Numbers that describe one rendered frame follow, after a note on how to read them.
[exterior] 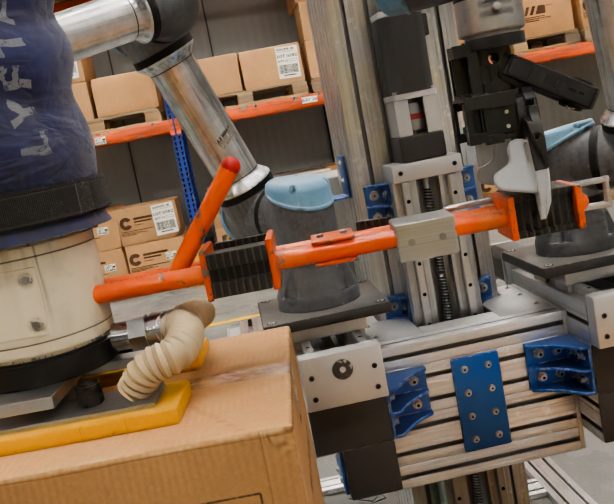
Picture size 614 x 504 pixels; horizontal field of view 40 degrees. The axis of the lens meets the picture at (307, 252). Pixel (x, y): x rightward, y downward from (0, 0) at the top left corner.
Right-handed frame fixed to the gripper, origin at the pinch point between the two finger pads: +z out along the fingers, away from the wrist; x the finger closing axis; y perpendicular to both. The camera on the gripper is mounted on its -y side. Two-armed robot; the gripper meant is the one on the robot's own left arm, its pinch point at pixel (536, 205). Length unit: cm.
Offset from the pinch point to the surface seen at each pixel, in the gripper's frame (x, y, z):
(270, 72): -713, 42, -65
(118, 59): -828, 203, -116
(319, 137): -847, 4, 8
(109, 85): -699, 192, -80
